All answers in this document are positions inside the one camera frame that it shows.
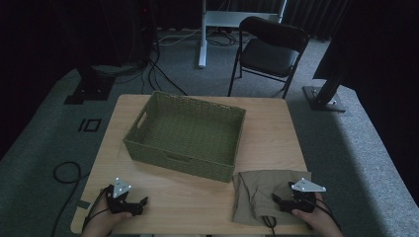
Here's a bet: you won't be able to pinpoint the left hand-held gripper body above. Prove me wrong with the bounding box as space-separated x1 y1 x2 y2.
104 177 143 217

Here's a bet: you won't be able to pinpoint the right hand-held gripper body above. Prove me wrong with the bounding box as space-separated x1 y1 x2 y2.
280 177 327 214

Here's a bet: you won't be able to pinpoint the khaki shorts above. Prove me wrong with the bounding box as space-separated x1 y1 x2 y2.
231 169 312 227

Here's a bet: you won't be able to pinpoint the green woven basket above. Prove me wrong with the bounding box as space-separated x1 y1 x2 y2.
123 90 247 184

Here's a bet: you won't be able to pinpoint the person's right hand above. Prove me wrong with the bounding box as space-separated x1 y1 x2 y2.
291 192 344 237

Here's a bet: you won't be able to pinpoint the person's left hand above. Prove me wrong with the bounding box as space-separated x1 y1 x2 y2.
80 197 133 237

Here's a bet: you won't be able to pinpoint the black slanted metal stand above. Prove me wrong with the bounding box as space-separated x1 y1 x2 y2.
302 58 347 114

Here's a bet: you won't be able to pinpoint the black stand base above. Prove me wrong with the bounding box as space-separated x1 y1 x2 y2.
63 64 117 106

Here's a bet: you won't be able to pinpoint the black folding chair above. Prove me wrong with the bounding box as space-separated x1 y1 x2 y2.
227 16 311 100

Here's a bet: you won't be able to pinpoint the dark curtain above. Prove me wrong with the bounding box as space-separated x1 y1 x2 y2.
285 0 352 41

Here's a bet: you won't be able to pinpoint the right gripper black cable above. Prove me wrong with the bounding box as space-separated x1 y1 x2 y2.
312 197 343 232

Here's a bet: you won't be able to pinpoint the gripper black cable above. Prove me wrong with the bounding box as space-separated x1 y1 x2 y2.
81 187 112 233
312 197 343 232

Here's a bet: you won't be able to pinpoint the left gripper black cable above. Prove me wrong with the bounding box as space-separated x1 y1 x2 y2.
81 187 112 233

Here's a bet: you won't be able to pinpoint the black looped floor cable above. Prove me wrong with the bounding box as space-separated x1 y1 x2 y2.
50 160 91 237

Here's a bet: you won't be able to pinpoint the black cable bundle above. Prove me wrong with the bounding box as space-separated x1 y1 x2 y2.
140 33 189 97

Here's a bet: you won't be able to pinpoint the white floor cable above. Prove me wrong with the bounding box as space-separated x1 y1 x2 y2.
157 27 203 46

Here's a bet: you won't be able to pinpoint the white metal desk frame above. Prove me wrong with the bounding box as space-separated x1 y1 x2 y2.
198 0 289 69

